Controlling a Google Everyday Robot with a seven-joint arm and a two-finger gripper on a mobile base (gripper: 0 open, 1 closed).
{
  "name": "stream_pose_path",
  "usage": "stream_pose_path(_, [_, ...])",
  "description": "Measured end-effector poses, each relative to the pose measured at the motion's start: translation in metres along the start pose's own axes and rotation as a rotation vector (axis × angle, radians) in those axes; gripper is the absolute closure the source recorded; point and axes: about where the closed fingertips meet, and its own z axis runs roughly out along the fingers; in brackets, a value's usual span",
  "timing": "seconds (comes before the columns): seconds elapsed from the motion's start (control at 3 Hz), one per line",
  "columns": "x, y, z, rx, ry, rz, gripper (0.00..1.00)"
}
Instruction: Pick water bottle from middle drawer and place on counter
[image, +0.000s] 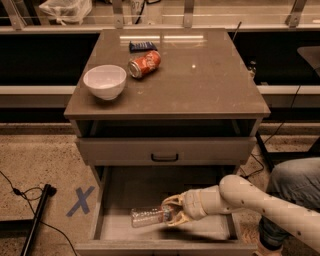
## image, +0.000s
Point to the black drawer handle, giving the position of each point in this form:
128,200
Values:
164,158

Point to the open grey lower drawer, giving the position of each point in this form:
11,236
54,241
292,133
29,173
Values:
125,188

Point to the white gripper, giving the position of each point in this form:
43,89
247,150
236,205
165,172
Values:
192,205

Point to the clear plastic bag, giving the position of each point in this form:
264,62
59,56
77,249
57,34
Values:
66,11

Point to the person leg in jeans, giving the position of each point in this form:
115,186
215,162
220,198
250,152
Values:
296,181

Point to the white ceramic bowl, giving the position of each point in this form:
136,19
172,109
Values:
106,82

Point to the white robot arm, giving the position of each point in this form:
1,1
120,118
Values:
233,193

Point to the blue snack wrapper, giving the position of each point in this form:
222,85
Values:
141,47

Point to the clear plastic water bottle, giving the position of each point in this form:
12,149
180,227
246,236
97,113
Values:
146,216

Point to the blue tape cross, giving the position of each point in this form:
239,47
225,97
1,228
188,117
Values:
81,202

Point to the grey drawer cabinet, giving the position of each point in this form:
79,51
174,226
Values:
201,89

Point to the tan shoe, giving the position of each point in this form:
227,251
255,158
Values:
262,250

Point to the closed grey upper drawer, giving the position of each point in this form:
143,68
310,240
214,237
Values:
192,151

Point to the orange soda can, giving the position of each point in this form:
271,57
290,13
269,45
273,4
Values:
143,65

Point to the black pole on floor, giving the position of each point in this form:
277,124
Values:
47,192

